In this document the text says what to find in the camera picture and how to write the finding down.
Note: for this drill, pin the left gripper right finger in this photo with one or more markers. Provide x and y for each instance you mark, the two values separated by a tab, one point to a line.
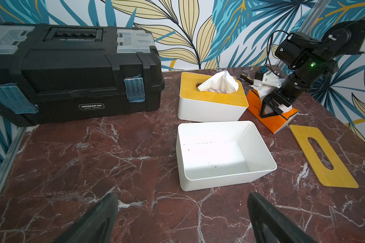
272	226

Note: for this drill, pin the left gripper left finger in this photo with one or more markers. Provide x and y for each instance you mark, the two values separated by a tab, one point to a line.
96	225

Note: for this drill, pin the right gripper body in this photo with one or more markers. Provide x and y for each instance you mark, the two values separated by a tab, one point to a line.
291	89

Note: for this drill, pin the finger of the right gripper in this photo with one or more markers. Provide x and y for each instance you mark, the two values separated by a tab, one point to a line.
281	107
269	108

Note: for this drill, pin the orange tissue pack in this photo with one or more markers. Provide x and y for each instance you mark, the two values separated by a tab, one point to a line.
274	123
221	82

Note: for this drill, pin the white tissue box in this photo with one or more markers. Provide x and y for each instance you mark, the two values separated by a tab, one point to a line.
221	154
202	111

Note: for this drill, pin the yellow wooden lid bottom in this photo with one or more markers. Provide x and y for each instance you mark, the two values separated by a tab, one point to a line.
324	161

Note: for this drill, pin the yellow wooden lid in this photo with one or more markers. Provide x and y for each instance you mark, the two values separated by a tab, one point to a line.
324	161
188	90

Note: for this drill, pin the yellow wooden lid top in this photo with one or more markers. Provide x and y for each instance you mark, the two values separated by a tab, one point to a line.
188	90

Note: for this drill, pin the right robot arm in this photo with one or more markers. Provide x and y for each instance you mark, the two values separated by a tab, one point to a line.
309	59

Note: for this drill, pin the yellow black screwdriver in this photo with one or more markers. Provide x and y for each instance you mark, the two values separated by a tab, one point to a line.
247	79

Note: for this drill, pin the black plastic toolbox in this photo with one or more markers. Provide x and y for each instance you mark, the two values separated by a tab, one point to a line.
59	73

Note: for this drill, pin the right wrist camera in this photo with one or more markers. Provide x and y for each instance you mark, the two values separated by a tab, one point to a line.
267	77

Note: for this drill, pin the right aluminium corner post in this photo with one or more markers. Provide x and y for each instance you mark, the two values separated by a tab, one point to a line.
313	16

